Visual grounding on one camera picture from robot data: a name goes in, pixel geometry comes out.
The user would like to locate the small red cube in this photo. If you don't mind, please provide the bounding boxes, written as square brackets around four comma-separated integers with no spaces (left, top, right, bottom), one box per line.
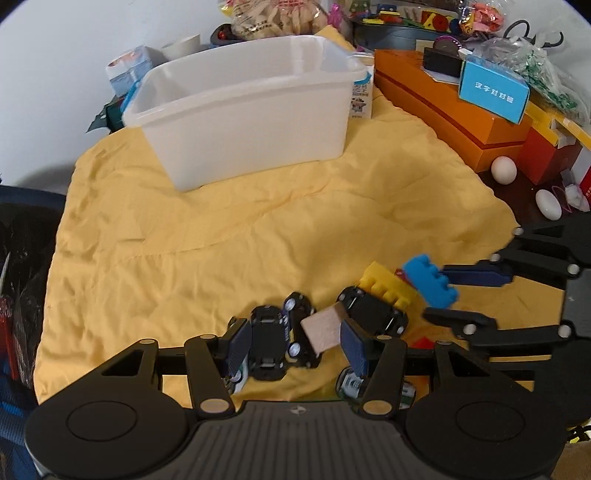
[411,337,435,350]

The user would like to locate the milk carton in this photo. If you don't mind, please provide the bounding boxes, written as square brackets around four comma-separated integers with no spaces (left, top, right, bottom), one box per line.
[349,52,375,119]

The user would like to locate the white egg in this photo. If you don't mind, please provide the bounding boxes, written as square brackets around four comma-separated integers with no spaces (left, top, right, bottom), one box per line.
[535,189,562,221]
[491,156,518,185]

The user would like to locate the red box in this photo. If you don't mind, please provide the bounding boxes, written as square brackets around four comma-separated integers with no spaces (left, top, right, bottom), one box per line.
[515,128,582,185]

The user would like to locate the small tissue box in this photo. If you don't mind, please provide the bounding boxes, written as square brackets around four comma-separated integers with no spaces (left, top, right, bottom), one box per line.
[105,46,165,97]

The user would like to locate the wooden cube block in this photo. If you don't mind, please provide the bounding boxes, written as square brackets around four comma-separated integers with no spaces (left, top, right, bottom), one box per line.
[301,302,348,356]

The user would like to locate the orange box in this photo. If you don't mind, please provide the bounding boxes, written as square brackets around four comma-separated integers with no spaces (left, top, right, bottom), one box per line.
[375,50,532,172]

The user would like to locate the black scissors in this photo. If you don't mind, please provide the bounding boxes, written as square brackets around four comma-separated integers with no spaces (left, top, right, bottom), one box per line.
[503,19,565,50]

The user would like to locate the bag of biscuits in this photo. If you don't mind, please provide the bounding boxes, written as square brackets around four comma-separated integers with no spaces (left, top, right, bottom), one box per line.
[218,0,329,41]

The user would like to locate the yellow toy brick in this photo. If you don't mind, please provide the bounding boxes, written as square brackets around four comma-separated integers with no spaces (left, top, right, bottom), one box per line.
[358,261,418,312]

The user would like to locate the yellow cloth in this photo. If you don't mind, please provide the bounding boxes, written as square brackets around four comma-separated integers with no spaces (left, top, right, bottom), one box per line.
[34,25,567,411]

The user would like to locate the blue card box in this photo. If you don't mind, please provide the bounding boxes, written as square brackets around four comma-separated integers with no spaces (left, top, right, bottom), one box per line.
[459,55,530,124]

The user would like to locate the white plastic bin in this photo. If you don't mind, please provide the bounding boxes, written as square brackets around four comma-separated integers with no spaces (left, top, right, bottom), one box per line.
[122,35,367,191]

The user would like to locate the bag of green beads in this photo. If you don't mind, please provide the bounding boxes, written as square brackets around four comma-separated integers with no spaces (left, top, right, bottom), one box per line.
[473,37,590,126]

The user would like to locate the blue toy brick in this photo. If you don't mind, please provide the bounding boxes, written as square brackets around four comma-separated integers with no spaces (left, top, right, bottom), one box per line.
[403,254,459,309]

